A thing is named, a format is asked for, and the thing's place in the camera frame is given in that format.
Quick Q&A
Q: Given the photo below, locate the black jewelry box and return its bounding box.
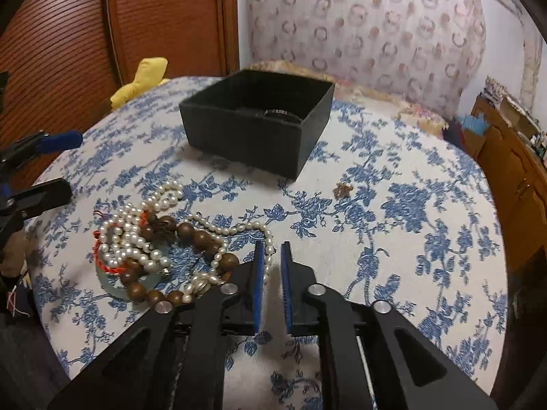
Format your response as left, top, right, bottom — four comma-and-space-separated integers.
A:
179, 69, 335, 180

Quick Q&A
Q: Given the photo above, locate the circle patterned sheer curtain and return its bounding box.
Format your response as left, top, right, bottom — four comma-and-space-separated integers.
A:
248, 0, 486, 118

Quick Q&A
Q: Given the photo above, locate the blue plastic bag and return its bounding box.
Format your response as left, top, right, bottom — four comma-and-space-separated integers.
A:
456, 113, 491, 136

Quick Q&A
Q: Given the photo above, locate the silver bangle bracelet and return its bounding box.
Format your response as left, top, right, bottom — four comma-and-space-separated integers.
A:
261, 109, 303, 123

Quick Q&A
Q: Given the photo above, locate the pink floral bedspread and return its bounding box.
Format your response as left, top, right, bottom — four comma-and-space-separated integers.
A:
246, 60, 449, 140

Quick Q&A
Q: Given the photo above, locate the blue floral white blanket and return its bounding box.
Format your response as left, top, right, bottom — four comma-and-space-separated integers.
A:
29, 78, 507, 392

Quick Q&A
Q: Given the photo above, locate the cream lace side curtain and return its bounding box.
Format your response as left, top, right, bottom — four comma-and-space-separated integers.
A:
519, 8, 543, 112

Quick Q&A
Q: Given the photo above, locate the cardboard box on cabinet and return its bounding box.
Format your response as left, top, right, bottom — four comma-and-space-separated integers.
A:
498, 95, 541, 139

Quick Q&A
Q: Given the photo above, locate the brown wooden bead bracelet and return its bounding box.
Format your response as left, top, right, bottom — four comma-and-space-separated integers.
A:
119, 211, 240, 308

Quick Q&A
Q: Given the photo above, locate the wooden sideboard cabinet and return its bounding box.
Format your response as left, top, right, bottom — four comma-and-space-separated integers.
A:
463, 95, 546, 273

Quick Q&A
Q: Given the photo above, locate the wooden louvered wardrobe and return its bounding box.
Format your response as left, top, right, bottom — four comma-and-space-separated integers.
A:
1, 0, 239, 145

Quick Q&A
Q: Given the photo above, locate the red cord jade pendant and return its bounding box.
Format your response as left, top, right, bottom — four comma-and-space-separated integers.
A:
93, 205, 170, 303

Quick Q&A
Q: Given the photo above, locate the yellow plush toy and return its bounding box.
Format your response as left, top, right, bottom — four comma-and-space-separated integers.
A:
109, 57, 169, 110

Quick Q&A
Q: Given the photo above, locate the white pearl necklace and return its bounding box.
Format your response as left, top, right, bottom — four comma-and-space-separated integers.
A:
97, 178, 277, 304

